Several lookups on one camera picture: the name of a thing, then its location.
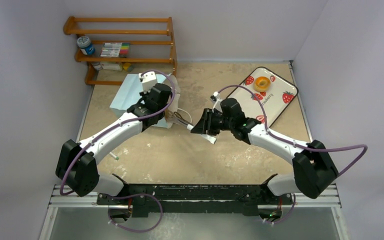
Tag metal tongs with white handle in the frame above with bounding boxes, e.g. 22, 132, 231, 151
166, 111, 217, 145

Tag light blue paper bag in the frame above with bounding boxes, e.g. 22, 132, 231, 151
109, 74, 181, 118

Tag orange fake bread ring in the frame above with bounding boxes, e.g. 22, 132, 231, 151
253, 76, 272, 93

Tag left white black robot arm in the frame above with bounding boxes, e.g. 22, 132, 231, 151
55, 83, 173, 205

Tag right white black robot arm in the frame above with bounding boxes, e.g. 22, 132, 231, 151
190, 98, 339, 204

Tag small yellow block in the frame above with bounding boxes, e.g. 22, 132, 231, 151
122, 62, 134, 72

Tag white strawberry print tray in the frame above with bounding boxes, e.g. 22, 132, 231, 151
227, 66, 299, 126

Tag small white box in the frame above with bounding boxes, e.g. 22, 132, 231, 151
101, 62, 123, 71

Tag box of coloured markers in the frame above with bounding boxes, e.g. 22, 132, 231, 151
100, 42, 130, 58

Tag orange wooden shelf rack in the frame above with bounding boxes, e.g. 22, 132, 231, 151
63, 16, 178, 86

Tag green capped white marker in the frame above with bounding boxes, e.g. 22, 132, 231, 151
109, 152, 119, 161

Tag blue lidded jar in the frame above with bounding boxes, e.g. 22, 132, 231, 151
76, 36, 96, 56

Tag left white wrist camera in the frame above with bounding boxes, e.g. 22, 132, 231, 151
138, 71, 158, 94

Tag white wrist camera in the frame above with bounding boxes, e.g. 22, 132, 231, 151
138, 71, 158, 94
210, 91, 223, 112

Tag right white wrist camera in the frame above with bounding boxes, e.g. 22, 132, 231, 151
210, 91, 223, 112

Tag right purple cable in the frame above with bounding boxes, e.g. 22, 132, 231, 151
211, 85, 368, 226

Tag purple cable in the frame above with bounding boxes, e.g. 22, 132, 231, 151
59, 69, 177, 233
211, 85, 368, 226

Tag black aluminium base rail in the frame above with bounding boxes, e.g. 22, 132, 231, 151
49, 183, 341, 221

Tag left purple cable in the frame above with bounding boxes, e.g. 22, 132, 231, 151
59, 69, 177, 233

